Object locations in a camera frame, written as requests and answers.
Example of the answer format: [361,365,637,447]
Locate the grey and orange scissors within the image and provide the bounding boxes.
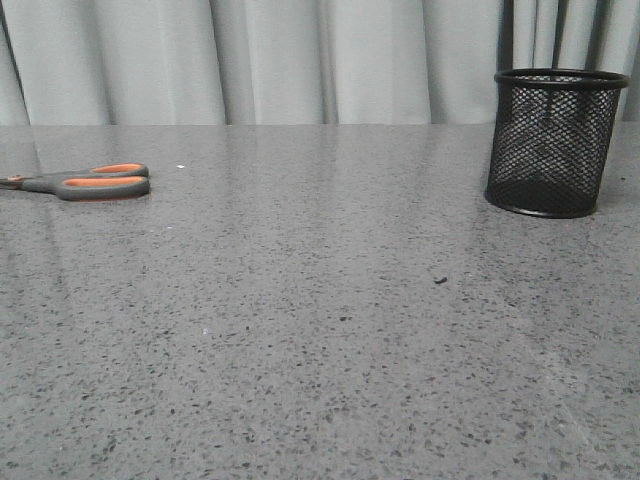
[1,163,150,201]

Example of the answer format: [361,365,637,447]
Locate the black mesh pen bucket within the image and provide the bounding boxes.
[484,68,629,218]

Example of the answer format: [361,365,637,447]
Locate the grey curtain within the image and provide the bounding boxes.
[1,1,639,126]

